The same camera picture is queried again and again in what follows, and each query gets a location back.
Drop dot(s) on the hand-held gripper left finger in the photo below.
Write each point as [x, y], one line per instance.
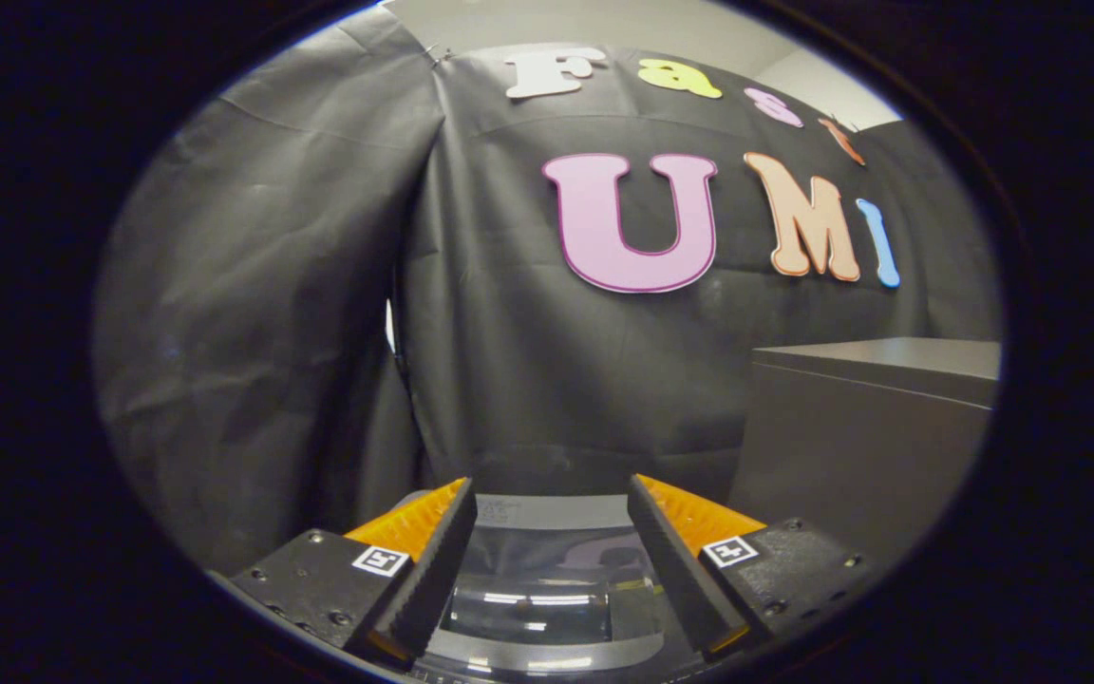
[438, 570]

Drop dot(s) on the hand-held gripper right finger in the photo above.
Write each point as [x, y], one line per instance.
[675, 570]

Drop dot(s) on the grey washing machine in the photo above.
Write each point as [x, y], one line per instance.
[419, 498]

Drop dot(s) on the beige cabinet with dark top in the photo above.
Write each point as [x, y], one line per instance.
[851, 446]

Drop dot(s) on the metal backdrop clip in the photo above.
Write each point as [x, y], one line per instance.
[440, 55]

